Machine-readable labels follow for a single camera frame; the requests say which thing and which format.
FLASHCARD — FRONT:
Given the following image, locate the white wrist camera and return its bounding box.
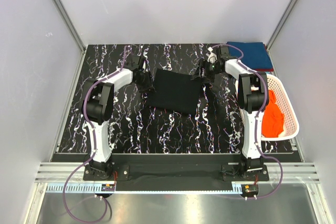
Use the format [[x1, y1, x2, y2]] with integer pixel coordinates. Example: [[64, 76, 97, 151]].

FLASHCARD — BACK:
[[206, 47, 217, 63], [142, 60, 148, 72]]

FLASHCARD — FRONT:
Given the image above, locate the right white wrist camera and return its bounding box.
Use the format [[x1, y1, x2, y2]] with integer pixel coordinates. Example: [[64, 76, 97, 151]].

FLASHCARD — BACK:
[[206, 47, 217, 63]]

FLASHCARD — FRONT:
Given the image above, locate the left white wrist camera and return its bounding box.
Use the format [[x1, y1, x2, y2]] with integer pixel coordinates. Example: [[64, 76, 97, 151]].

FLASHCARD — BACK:
[[142, 60, 148, 72]]

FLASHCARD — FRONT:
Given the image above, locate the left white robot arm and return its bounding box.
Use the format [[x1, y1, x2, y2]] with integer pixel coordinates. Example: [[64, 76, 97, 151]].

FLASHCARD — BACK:
[[81, 56, 154, 180]]

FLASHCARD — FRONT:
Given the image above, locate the white plastic laundry basket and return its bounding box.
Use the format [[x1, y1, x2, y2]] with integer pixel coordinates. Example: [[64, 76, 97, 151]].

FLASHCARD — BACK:
[[234, 74, 300, 141]]

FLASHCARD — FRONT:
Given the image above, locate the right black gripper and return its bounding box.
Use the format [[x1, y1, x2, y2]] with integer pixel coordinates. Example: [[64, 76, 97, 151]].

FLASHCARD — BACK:
[[191, 59, 222, 85]]

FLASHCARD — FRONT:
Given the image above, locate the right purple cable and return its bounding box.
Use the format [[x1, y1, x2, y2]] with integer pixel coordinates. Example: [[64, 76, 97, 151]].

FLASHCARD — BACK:
[[211, 44, 284, 200]]

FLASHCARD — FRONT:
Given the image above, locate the black t shirt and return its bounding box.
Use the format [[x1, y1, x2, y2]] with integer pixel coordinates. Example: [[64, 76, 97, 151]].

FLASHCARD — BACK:
[[145, 69, 202, 115]]

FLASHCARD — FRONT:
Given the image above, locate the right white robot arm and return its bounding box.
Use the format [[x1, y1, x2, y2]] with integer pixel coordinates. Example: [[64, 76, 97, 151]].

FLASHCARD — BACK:
[[192, 44, 269, 180]]

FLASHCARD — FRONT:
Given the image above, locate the aluminium frame post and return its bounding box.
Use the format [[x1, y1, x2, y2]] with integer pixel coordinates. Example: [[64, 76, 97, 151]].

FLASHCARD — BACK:
[[52, 0, 86, 53], [266, 0, 299, 50]]

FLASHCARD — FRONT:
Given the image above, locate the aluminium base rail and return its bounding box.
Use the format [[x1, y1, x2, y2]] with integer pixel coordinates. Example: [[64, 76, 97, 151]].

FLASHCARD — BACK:
[[35, 163, 319, 183]]

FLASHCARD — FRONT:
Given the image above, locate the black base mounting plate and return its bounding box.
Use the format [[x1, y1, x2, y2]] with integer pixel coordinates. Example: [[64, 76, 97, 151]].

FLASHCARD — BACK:
[[83, 154, 269, 193]]

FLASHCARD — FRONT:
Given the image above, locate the right aluminium frame post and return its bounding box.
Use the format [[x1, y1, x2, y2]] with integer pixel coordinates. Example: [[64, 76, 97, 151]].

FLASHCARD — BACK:
[[266, 0, 299, 50]]

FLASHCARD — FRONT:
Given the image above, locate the slotted cable duct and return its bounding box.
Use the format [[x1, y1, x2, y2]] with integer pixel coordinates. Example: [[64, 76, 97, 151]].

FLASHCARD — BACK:
[[46, 183, 243, 195]]

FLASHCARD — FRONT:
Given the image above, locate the left aluminium frame post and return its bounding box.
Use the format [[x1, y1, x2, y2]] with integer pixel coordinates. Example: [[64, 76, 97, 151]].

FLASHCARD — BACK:
[[52, 0, 86, 53]]

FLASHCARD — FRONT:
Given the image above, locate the orange t shirt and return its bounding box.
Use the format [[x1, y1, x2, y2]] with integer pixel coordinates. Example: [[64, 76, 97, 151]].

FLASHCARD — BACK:
[[261, 90, 285, 138]]

